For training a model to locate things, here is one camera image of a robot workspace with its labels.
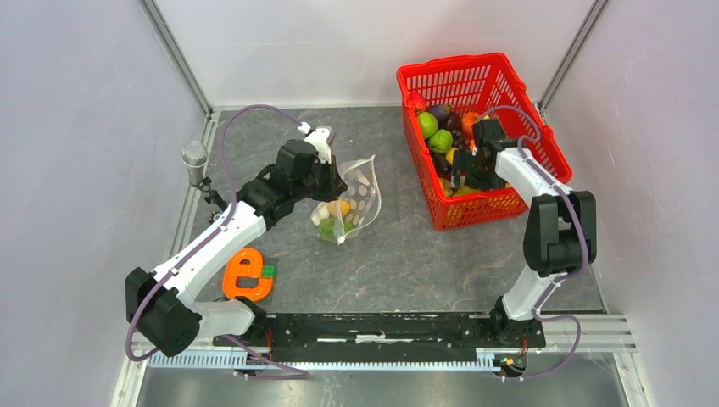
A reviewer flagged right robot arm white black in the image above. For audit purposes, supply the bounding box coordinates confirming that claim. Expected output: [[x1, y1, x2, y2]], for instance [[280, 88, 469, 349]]
[[452, 119, 597, 346]]

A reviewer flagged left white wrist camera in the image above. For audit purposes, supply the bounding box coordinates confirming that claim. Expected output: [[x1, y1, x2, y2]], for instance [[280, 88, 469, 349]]
[[298, 122, 337, 164]]

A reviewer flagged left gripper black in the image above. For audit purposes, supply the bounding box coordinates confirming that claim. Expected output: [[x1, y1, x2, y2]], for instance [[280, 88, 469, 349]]
[[293, 153, 348, 203]]

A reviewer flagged dark purple grape bunch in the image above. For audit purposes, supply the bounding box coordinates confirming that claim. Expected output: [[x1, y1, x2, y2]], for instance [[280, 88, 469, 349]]
[[450, 130, 473, 151]]

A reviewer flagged red apple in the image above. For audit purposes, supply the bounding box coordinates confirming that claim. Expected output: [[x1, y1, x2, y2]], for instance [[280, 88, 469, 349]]
[[405, 92, 427, 114]]

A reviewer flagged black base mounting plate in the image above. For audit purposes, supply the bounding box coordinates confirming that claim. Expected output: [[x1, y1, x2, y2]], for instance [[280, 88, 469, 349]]
[[238, 312, 546, 363]]

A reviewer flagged clear dotted zip top bag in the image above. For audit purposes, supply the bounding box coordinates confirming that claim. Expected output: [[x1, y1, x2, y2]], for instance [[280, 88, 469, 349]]
[[312, 155, 382, 245]]

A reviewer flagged red plastic basket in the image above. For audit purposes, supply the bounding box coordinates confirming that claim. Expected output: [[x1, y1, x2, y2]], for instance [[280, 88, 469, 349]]
[[397, 53, 572, 230]]

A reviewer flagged orange letter e toy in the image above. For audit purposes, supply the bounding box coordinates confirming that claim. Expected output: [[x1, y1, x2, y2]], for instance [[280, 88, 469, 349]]
[[222, 248, 275, 303]]

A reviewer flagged orange pumpkin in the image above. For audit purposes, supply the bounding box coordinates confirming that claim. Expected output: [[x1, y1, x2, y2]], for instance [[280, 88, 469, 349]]
[[460, 112, 482, 139]]

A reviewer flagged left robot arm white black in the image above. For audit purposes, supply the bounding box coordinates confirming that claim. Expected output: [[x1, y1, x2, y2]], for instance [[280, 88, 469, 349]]
[[125, 131, 347, 361]]

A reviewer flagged grey microphone on stand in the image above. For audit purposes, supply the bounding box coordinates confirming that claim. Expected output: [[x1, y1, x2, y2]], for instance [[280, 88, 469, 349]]
[[181, 141, 228, 213]]

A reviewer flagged yellow orange lemon fruit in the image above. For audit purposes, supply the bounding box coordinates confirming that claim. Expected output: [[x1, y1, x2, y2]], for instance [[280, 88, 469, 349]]
[[326, 199, 351, 219]]

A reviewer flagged yellow lemon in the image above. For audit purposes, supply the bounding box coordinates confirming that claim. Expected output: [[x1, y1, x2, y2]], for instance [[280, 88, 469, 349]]
[[445, 148, 457, 165]]

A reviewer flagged green small block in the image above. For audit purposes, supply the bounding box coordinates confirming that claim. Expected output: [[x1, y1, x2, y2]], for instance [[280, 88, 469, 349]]
[[260, 265, 276, 279]]

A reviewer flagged purple eggplant top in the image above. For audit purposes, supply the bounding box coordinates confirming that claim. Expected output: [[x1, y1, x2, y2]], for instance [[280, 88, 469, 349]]
[[426, 104, 452, 122]]

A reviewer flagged green wrinkled cabbage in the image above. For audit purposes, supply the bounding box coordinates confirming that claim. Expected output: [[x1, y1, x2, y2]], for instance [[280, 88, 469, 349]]
[[426, 129, 454, 154]]

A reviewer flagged dark eggplant lower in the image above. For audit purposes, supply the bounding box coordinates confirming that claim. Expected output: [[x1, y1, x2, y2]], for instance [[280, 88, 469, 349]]
[[432, 153, 453, 178]]

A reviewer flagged green apple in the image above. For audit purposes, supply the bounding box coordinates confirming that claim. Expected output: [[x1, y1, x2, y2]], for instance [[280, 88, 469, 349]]
[[416, 111, 439, 140]]

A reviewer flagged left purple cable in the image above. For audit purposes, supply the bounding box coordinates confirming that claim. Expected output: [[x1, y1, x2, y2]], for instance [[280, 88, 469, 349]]
[[124, 104, 310, 381]]

